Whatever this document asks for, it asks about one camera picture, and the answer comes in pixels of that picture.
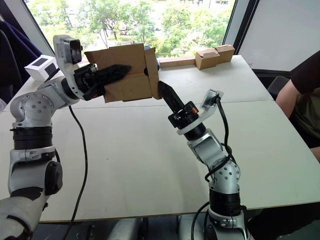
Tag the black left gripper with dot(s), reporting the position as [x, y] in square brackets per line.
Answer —
[83, 77]

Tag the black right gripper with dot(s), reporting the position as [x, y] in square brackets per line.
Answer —
[183, 116]

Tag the small cardboard box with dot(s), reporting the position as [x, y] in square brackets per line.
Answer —
[132, 85]

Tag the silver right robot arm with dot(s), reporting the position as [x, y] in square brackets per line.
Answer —
[215, 155]

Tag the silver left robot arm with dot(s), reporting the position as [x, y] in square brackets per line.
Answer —
[30, 107]

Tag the flat brown cardboard strip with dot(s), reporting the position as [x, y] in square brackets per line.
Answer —
[176, 62]

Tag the folded brown cardboard box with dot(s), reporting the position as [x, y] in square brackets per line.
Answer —
[210, 58]

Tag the small white box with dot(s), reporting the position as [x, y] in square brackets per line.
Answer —
[41, 68]

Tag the dark purple jacket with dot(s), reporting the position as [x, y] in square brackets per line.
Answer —
[15, 55]

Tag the dark chair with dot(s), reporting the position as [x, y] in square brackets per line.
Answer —
[276, 86]

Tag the seated person in dark shirt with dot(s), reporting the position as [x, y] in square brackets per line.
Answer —
[306, 100]

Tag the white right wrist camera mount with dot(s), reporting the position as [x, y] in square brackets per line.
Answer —
[211, 98]

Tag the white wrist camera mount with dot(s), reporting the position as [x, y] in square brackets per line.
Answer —
[62, 53]
[211, 98]

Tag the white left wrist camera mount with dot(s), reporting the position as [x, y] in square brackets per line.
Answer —
[62, 53]

